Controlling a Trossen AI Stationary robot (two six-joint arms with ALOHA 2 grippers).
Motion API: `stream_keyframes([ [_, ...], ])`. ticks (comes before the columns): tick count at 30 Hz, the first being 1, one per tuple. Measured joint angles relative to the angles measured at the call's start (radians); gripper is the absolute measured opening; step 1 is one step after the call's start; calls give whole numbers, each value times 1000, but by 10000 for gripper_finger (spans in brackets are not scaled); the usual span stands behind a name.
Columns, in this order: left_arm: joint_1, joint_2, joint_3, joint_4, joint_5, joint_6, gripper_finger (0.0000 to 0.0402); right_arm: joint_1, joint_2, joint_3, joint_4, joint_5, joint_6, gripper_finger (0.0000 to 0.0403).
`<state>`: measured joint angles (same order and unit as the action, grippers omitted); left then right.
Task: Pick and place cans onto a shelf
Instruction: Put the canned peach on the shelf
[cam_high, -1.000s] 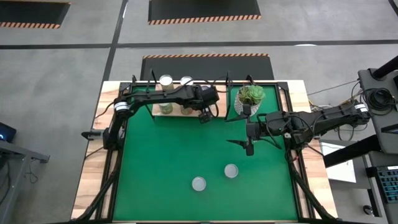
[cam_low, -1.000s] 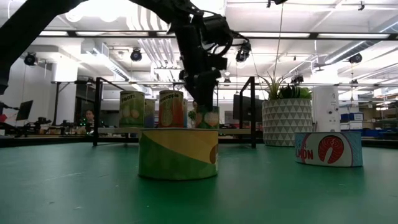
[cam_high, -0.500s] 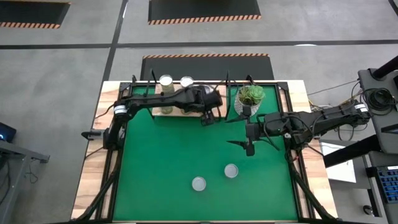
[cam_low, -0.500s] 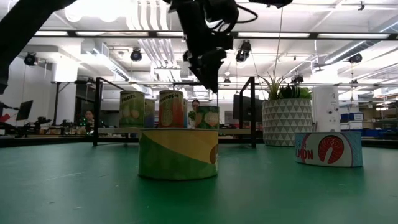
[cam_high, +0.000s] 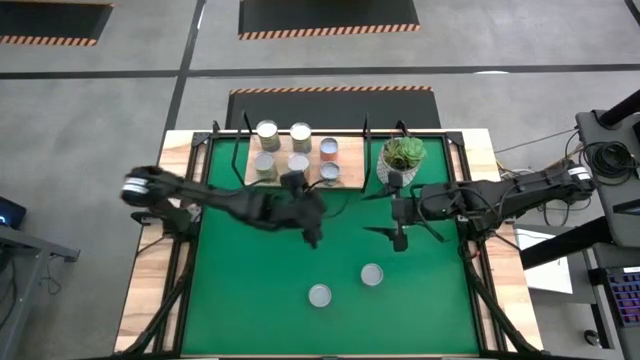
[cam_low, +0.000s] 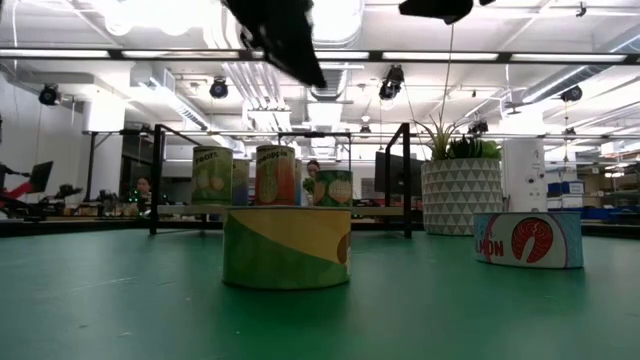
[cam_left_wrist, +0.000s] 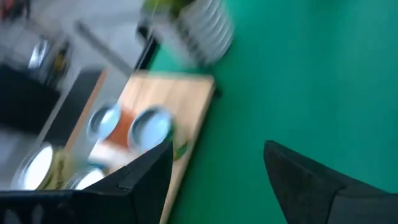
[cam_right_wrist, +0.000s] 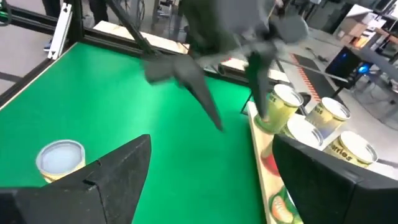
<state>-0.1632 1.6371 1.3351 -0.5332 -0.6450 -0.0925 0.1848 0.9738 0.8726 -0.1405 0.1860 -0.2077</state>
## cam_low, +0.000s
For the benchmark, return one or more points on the short salmon can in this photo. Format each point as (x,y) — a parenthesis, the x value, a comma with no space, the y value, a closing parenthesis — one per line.
(530,240)

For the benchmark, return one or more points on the white round column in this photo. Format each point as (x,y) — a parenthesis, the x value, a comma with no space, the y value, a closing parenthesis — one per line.
(522,175)

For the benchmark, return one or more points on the tall can greenish label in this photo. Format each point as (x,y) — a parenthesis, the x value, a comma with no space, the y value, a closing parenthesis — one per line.
(299,185)

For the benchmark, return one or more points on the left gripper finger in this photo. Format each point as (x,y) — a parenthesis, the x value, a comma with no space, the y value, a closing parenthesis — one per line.
(295,57)

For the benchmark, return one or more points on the green succulent plant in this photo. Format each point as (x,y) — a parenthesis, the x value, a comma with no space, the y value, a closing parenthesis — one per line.
(472,149)

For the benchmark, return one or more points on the white triangle-patterned plant pot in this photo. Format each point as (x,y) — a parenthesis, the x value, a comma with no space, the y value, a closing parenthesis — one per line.
(460,200)

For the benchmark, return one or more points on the blue storage bins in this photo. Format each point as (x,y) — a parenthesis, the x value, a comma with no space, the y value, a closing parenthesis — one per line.
(556,189)

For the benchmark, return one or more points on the person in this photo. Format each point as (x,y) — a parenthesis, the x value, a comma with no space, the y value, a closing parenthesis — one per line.
(313,167)
(143,185)

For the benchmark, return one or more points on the black ceiling spotlight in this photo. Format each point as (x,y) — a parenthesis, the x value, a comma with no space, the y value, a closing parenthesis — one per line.
(478,127)
(391,82)
(49,95)
(218,89)
(571,94)

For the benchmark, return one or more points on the short yellow-green wide can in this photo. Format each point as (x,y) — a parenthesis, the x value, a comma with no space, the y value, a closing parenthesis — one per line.
(285,250)

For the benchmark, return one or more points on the black metal table frame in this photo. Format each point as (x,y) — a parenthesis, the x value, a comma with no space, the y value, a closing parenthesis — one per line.
(75,227)

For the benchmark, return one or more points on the tilted black monitor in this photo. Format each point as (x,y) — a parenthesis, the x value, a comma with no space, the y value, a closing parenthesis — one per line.
(41,176)

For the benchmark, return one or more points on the tall orange pineapple can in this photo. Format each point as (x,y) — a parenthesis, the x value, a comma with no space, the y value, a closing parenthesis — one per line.
(275,175)

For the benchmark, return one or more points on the tall pears can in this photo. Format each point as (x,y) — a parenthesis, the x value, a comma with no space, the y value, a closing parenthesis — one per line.
(212,175)

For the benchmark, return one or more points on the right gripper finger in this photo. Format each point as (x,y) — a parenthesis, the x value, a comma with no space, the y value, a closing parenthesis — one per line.
(440,9)

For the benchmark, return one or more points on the white ceiling duct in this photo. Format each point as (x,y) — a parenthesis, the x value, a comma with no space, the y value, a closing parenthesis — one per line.
(340,20)

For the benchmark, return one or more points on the black monitor on stand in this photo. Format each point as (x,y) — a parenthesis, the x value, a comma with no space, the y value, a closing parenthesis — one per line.
(395,175)

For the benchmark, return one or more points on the green table mat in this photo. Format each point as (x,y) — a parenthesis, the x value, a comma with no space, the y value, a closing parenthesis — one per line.
(125,310)

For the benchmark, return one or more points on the short green yellow-print can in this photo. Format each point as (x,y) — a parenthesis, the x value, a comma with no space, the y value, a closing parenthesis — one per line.
(334,190)

